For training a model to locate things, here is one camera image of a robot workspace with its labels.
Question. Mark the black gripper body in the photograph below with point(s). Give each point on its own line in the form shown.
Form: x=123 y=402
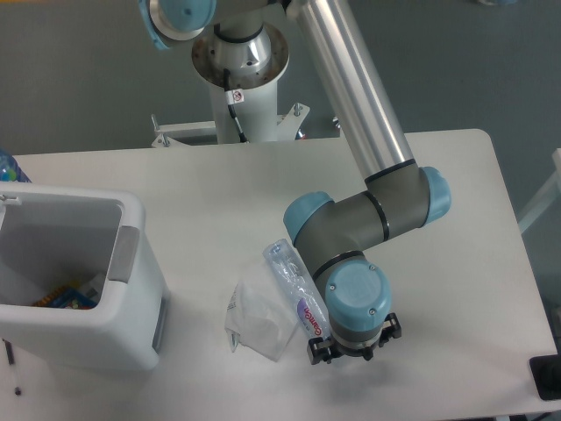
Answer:
x=363 y=350

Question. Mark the black device at table edge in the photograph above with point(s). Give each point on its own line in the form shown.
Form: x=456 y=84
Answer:
x=546 y=373

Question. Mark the clear plastic water bottle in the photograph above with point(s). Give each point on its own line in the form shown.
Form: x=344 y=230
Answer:
x=296 y=284

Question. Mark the black pen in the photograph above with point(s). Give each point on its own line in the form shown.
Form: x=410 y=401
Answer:
x=12 y=365

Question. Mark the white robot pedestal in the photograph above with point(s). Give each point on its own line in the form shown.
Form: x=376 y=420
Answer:
x=242 y=79

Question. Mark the colourful snack bag in bin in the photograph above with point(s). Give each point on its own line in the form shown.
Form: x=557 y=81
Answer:
x=73 y=296

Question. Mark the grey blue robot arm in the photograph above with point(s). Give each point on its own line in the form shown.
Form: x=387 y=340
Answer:
x=330 y=236

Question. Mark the blue bottle at table edge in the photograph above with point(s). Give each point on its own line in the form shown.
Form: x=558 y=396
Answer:
x=10 y=170

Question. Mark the white trash can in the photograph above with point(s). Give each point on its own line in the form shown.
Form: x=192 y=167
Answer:
x=51 y=236

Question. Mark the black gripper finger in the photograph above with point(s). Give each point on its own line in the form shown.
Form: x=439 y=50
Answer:
x=391 y=329
x=320 y=350

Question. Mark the clear plastic wrapper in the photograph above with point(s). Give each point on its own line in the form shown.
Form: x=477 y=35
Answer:
x=257 y=317

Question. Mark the white frame right side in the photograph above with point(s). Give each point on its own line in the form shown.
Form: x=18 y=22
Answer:
x=543 y=199

